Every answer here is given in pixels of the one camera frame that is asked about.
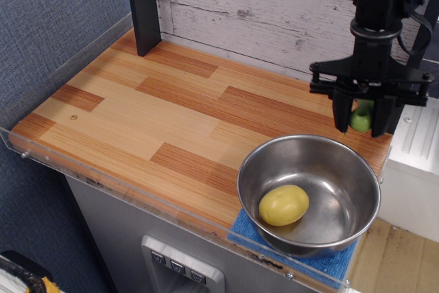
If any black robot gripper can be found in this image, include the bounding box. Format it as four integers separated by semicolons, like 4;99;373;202
310;30;433;137

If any green handled metal spatula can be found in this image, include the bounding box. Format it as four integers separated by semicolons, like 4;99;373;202
350;99;374;132

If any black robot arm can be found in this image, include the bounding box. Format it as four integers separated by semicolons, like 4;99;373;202
310;0;434;137

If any stainless steel bowl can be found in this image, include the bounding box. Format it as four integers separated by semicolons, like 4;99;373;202
237;134;381;258

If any white toy sink counter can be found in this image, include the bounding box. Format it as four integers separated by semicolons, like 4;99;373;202
378;98;438;242

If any yellow toy potato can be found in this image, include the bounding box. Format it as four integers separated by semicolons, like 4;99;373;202
259;185;309;226

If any blue microfiber cloth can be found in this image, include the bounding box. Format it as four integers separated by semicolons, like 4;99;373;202
227;210;356;289

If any clear acrylic table guard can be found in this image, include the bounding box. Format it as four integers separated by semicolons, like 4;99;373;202
0;11;392;293

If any silver dispenser button panel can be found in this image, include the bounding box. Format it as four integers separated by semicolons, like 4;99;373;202
141;235;226;292

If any grey toy fridge cabinet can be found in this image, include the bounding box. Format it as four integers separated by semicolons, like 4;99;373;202
63;173;309;293

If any yellow object bottom left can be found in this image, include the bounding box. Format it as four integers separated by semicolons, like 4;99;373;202
42;277;63;293

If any black vertical post right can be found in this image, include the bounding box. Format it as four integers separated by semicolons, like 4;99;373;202
382;0;439;134

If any black vertical post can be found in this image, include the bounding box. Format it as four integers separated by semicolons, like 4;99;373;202
130;0;162;56
382;0;439;134

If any black vertical post left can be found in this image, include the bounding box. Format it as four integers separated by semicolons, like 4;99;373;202
130;0;162;56

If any black braided hose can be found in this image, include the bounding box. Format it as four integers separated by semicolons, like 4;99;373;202
0;259;46;293

